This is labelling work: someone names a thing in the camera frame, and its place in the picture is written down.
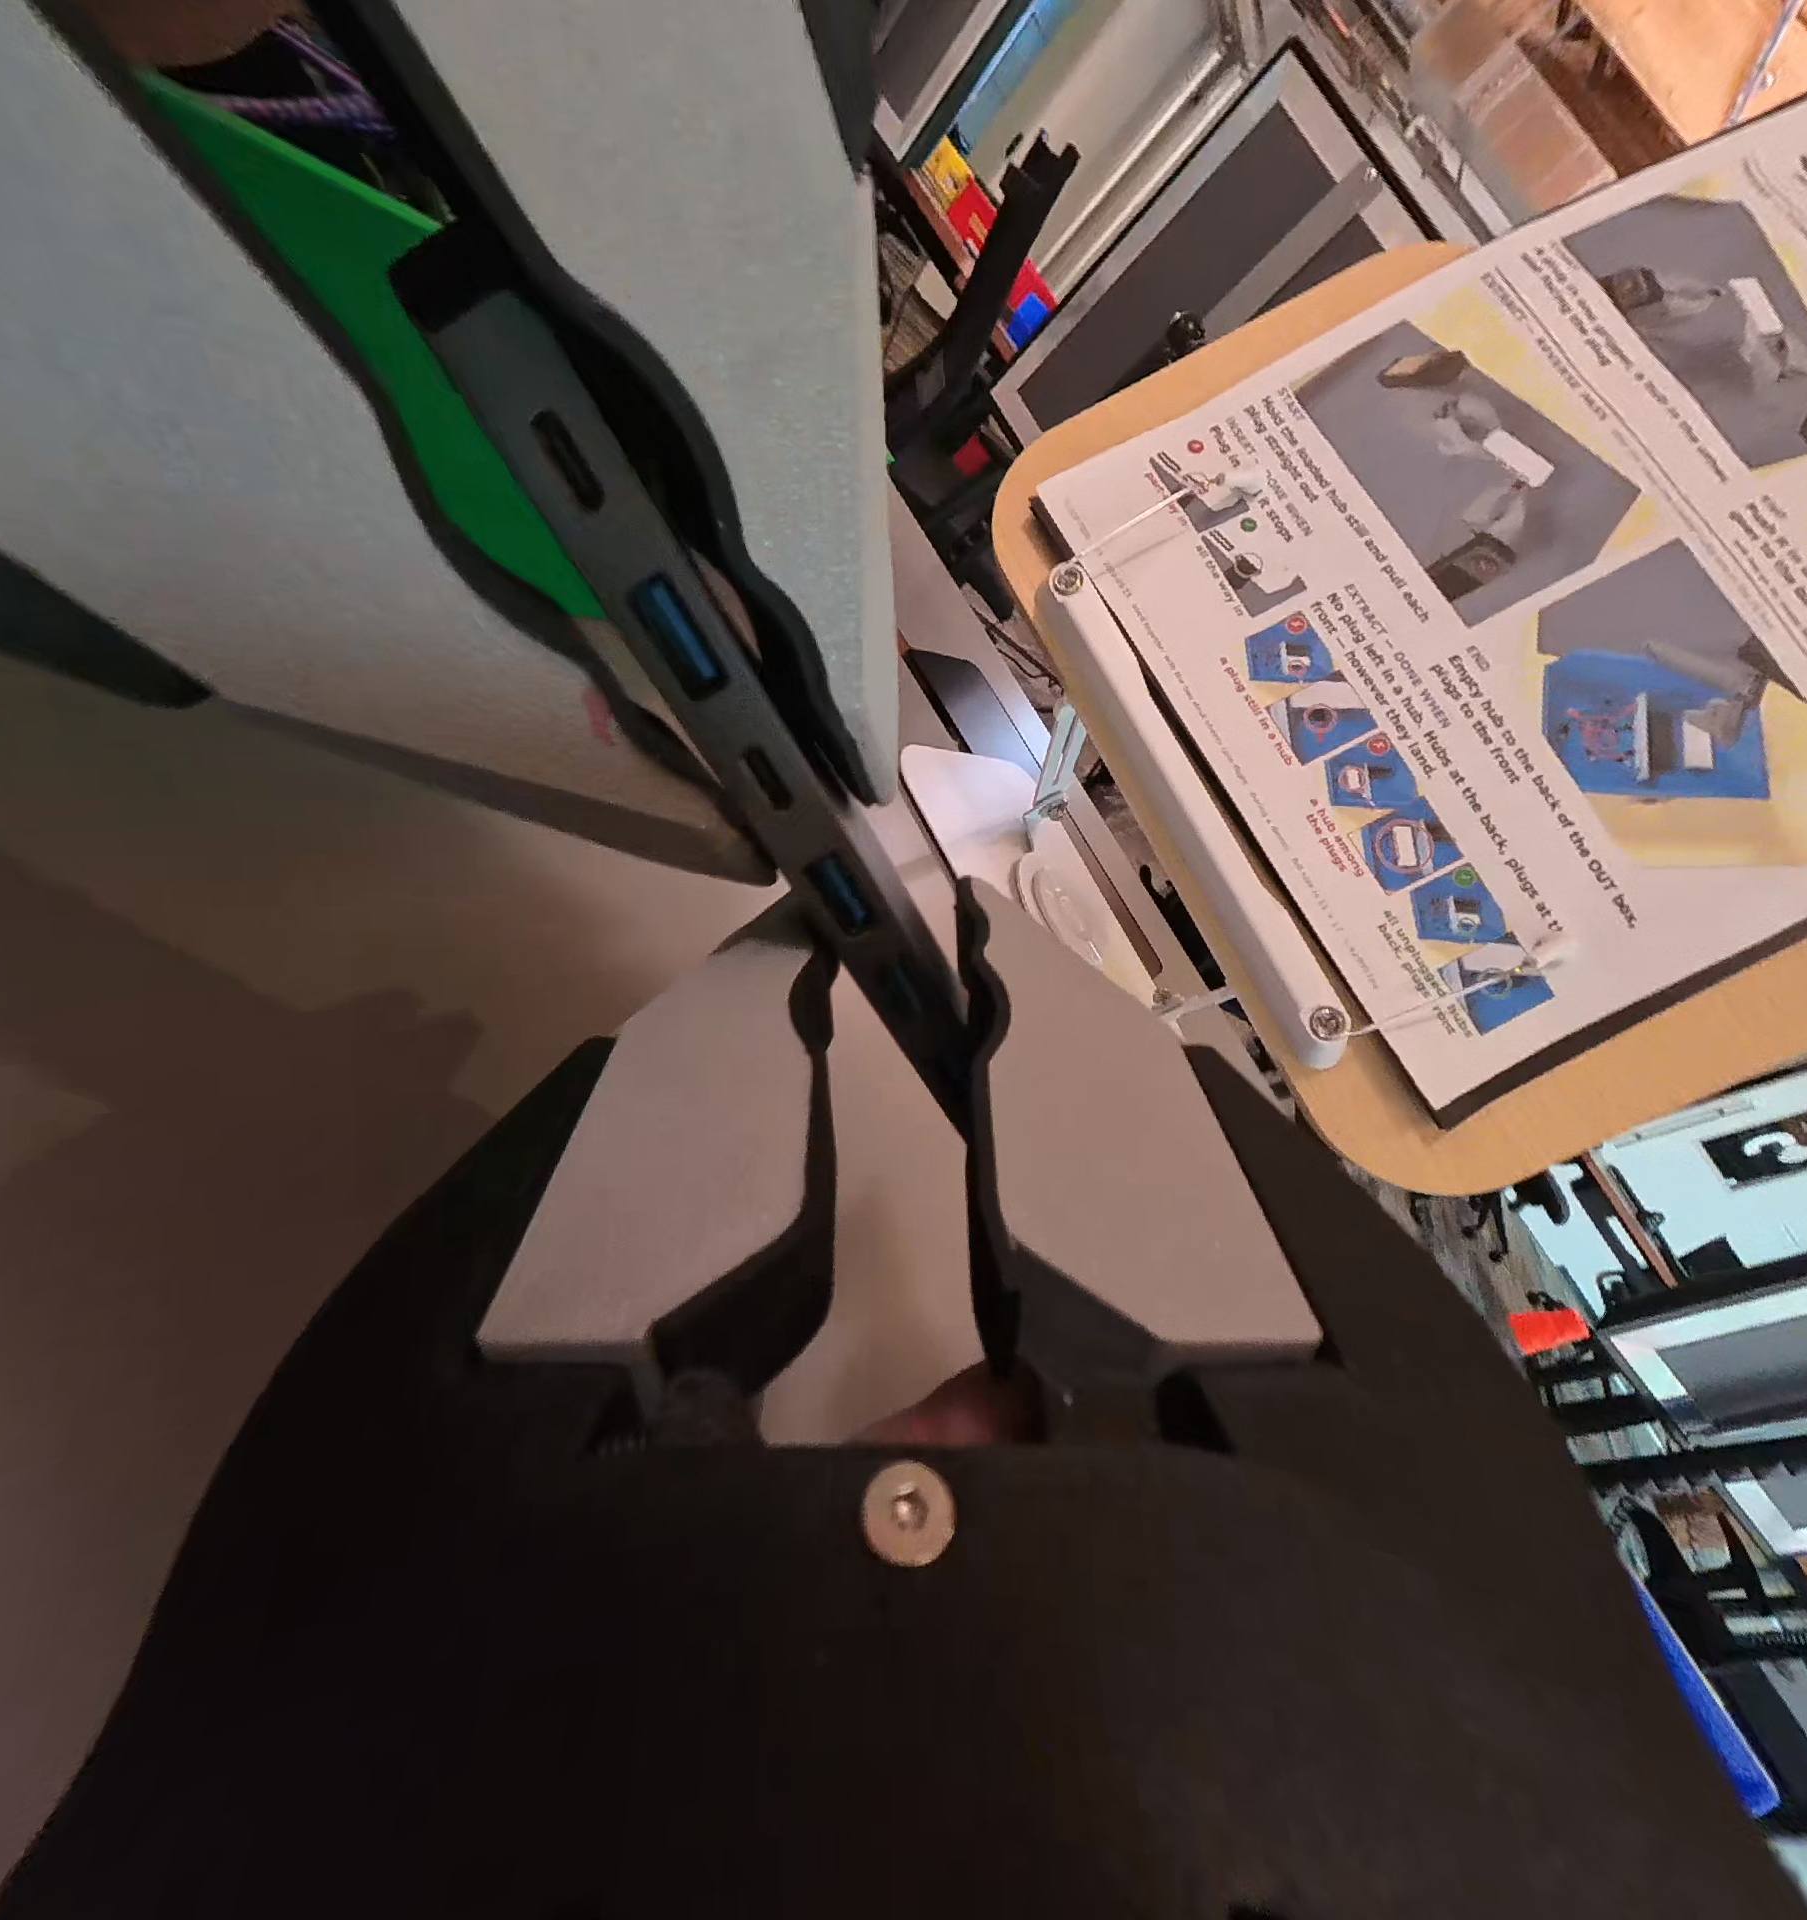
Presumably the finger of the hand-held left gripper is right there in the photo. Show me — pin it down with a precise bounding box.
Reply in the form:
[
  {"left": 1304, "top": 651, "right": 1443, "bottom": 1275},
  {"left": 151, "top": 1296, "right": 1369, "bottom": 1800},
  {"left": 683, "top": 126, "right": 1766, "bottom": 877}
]
[
  {"left": 0, "top": 0, "right": 785, "bottom": 889},
  {"left": 347, "top": 0, "right": 905, "bottom": 807}
]

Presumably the grey usb hub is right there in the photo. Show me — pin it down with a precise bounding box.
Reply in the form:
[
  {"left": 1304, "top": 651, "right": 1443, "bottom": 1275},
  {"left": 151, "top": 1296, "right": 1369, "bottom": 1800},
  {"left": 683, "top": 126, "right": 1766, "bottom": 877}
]
[{"left": 390, "top": 226, "right": 998, "bottom": 1143}]

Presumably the green plastic bin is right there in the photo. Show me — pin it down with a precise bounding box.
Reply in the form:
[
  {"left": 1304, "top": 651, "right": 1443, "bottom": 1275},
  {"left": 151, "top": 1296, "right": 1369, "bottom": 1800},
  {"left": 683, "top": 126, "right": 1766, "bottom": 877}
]
[{"left": 127, "top": 69, "right": 604, "bottom": 625}]

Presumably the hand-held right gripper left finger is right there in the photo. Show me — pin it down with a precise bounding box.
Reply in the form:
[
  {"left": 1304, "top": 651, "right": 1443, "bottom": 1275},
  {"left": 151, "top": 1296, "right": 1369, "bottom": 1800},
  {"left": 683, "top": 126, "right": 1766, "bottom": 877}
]
[{"left": 477, "top": 932, "right": 844, "bottom": 1406}]

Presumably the printed instruction sheet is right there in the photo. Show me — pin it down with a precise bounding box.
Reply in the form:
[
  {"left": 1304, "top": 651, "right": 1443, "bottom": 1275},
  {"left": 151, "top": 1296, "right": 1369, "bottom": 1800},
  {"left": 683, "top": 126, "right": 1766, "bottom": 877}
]
[{"left": 1034, "top": 76, "right": 1807, "bottom": 1127}]

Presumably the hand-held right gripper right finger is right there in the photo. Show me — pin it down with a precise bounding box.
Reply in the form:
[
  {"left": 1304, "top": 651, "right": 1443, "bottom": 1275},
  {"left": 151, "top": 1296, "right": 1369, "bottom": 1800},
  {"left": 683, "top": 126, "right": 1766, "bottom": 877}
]
[{"left": 956, "top": 877, "right": 1324, "bottom": 1406}]

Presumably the purple braided cable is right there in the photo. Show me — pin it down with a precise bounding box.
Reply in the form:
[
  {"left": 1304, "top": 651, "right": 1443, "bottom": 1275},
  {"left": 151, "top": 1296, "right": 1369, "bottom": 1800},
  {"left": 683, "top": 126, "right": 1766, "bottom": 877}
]
[{"left": 204, "top": 16, "right": 398, "bottom": 143}]

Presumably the person's right hand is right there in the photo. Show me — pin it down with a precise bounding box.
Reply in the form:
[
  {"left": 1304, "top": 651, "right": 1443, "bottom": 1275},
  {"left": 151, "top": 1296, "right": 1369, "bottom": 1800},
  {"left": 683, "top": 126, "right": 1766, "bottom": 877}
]
[{"left": 857, "top": 1364, "right": 1056, "bottom": 1447}]

